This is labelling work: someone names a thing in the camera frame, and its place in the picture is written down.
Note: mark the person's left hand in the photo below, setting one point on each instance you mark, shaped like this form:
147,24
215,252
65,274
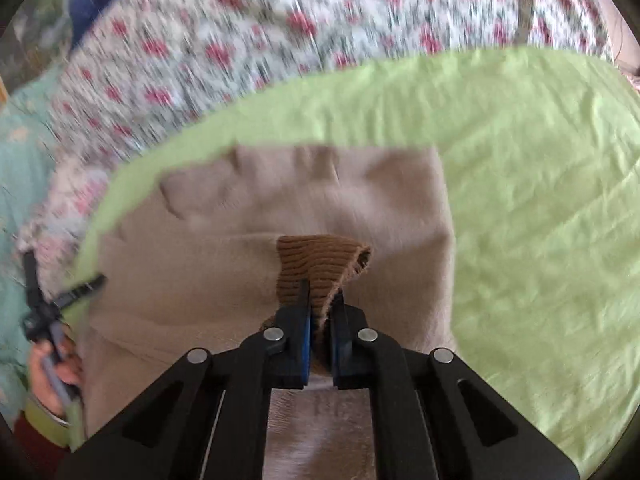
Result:
42,377

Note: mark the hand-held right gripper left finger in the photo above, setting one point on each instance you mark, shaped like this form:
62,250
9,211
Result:
305,347

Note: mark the light green cloth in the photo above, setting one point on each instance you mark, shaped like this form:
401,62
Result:
525,210

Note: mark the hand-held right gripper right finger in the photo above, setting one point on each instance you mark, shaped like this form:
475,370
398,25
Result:
336,355

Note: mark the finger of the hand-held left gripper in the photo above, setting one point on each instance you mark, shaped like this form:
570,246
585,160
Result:
31,280
80,291

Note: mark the teal blanket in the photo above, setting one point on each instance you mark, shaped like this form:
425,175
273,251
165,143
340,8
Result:
20,170

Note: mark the person's left forearm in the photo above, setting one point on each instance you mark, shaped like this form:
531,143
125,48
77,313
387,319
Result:
35,442

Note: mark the beige sweater with brown cuff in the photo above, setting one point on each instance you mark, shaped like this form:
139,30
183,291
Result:
215,270

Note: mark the green wrist bangle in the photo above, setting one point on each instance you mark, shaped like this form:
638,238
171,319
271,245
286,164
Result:
42,420

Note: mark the floral bed sheet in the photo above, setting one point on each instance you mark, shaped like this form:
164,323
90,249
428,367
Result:
225,35

